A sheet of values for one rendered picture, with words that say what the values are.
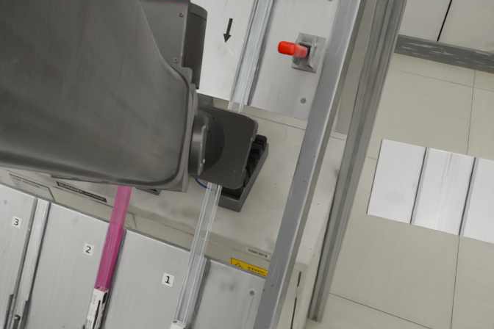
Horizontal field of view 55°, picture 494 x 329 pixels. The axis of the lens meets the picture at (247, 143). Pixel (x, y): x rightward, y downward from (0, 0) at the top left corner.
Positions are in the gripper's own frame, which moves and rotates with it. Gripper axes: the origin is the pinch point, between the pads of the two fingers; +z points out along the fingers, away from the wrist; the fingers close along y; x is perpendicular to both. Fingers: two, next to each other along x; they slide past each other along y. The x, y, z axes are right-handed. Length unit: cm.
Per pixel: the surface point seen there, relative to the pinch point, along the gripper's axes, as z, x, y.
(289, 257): 0.2, 9.9, -10.0
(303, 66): 0.3, -10.1, -6.2
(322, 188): 43.0, 6.1, -7.9
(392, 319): 95, 42, -33
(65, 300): 2.0, 24.6, 15.6
